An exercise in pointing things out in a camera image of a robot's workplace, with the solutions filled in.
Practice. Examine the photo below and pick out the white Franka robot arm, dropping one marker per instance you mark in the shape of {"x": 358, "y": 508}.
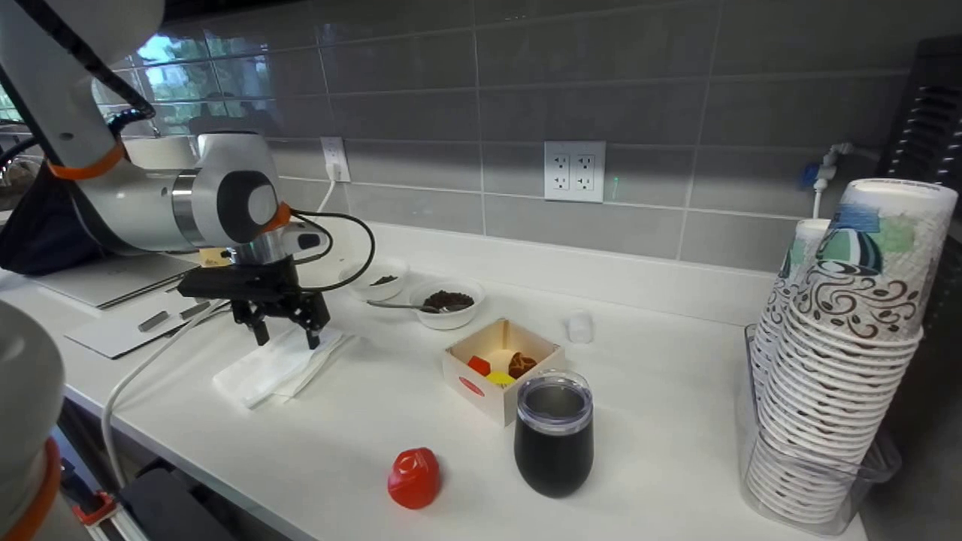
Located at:
{"x": 61, "y": 90}

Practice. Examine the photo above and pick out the black tumbler with clear lid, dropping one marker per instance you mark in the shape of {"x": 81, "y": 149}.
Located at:
{"x": 553, "y": 443}

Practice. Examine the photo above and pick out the blue white spray bottle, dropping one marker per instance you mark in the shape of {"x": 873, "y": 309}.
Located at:
{"x": 819, "y": 178}

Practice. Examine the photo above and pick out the black rack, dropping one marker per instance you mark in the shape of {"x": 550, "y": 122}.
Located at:
{"x": 926, "y": 110}

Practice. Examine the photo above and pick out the metal spoon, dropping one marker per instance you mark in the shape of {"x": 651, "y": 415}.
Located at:
{"x": 392, "y": 304}

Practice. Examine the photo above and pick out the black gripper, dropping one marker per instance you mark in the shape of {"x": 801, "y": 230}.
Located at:
{"x": 275, "y": 288}

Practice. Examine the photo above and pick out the small clear plastic cup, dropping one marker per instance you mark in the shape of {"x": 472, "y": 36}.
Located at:
{"x": 578, "y": 330}

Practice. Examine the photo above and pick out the white double wall outlet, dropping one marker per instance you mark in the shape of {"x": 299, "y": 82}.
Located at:
{"x": 572, "y": 170}

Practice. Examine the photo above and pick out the white paper napkin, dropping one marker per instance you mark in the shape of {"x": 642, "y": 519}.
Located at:
{"x": 272, "y": 374}

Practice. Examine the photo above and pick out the small white bowl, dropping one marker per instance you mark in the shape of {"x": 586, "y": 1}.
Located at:
{"x": 385, "y": 286}

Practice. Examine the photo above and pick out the clear plastic cup holder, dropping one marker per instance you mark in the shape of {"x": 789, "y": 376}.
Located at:
{"x": 860, "y": 496}

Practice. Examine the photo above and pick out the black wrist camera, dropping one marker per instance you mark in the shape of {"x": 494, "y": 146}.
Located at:
{"x": 204, "y": 281}

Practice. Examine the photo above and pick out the white paper towel roll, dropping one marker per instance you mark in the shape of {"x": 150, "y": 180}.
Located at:
{"x": 160, "y": 152}

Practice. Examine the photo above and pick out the grey flat tray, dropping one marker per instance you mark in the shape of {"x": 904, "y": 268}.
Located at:
{"x": 91, "y": 286}

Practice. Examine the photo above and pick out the wall outlet with white plug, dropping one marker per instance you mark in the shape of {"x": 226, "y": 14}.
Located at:
{"x": 335, "y": 159}

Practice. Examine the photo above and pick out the yellow toy in box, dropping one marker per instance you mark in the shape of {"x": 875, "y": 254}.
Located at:
{"x": 499, "y": 381}

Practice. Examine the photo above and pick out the black backpack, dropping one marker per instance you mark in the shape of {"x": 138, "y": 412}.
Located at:
{"x": 30, "y": 234}

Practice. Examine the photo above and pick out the white bowl with dark food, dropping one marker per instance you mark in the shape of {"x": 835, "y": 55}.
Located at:
{"x": 446, "y": 300}

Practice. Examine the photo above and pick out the brown toy in box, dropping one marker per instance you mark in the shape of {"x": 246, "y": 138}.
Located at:
{"x": 522, "y": 365}

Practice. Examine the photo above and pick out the white flat board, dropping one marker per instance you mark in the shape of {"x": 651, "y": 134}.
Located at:
{"x": 114, "y": 339}

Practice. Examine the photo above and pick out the tall patterned paper cup stack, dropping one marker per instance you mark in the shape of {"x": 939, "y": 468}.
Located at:
{"x": 857, "y": 355}

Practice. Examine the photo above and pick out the red toy pepper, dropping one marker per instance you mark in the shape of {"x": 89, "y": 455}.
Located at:
{"x": 412, "y": 480}

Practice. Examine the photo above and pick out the red toy in box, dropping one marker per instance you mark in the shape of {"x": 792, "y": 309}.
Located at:
{"x": 479, "y": 365}

